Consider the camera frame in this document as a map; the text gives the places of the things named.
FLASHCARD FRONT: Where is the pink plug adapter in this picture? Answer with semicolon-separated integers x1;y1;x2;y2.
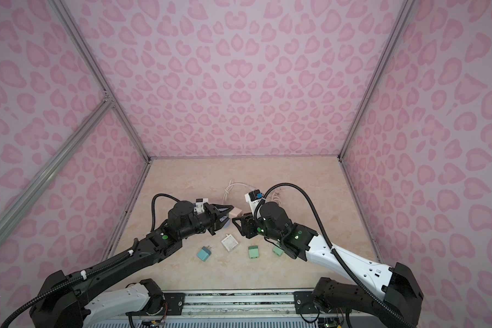
228;208;243;219

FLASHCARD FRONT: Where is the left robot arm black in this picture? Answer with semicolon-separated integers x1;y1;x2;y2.
23;201;233;327

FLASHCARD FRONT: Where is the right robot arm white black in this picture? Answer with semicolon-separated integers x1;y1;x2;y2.
232;202;424;327

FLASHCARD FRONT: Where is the white square plug adapter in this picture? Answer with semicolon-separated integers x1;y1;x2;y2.
221;235;239;252

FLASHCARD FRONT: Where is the green plug adapter middle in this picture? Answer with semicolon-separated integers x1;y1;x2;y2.
248;245;260;259

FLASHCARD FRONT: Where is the green plug adapter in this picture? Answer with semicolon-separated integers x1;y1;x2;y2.
248;245;260;259
272;246;284;256

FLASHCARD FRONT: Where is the green plug adapter right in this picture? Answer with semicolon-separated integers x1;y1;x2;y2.
272;246;284;256

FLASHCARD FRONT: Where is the teal plug adapter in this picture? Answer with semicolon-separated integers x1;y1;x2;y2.
197;246;212;262

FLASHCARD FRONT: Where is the white power strip cable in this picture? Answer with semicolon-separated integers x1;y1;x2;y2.
222;180;255;202

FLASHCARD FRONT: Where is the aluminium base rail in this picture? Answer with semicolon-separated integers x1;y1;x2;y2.
77;286;419;328

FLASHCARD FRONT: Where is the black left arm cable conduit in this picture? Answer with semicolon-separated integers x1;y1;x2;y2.
0;193;181;328

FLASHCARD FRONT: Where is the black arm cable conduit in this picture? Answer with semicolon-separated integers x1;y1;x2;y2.
0;193;181;328
253;182;415;328

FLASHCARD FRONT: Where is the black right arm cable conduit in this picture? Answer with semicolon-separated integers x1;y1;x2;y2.
253;182;415;328

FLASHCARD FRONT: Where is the aluminium frame profile left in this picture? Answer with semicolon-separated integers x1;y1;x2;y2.
0;1;152;259

